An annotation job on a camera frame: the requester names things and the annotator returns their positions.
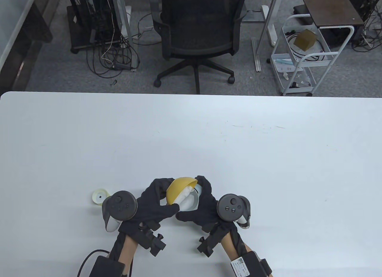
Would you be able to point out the white utility cart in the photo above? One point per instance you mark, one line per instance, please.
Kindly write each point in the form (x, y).
(298, 68)

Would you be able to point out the black mesh office chair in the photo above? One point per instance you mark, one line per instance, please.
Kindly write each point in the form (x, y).
(197, 29)

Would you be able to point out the grey-blue plastic funnel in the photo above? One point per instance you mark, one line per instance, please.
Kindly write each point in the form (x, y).
(199, 190)

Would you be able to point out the person's left forearm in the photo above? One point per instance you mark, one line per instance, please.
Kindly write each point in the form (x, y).
(128, 250)

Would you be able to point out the person's right hand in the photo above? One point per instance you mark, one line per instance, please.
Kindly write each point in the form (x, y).
(207, 211)

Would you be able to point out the grey metal desk leg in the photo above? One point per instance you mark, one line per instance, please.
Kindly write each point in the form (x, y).
(267, 23)

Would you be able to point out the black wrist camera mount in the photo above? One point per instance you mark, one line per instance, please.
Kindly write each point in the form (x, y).
(210, 242)
(152, 242)

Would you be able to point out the brown cardboard box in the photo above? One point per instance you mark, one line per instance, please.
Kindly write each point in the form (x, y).
(305, 40)

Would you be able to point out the yellow-green press dispenser lid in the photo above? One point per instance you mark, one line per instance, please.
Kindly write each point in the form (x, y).
(101, 197)

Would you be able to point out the white salt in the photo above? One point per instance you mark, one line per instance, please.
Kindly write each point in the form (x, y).
(185, 201)

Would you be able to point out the dark brown wooden furniture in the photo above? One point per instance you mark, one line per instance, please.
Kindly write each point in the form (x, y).
(38, 29)

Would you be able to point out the person's right forearm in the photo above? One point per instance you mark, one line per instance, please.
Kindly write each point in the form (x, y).
(231, 247)

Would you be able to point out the grey metal frame leg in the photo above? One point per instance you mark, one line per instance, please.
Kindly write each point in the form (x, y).
(126, 29)

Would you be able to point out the brown wooden side tabletop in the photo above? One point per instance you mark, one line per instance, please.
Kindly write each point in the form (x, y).
(328, 8)

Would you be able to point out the black flat box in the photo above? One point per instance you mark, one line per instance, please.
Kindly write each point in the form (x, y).
(301, 10)

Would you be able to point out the grey and white tracking controller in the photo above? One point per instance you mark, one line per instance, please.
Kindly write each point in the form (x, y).
(232, 210)
(119, 208)

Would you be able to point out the black forearm battery pack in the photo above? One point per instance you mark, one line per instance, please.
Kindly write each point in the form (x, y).
(106, 268)

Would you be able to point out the yellow bowl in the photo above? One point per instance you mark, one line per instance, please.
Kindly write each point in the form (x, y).
(177, 189)

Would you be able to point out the black labelled forearm pack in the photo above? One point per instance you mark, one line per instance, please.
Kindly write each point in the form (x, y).
(249, 265)

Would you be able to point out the person's left hand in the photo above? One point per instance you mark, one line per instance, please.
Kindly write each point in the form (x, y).
(152, 205)

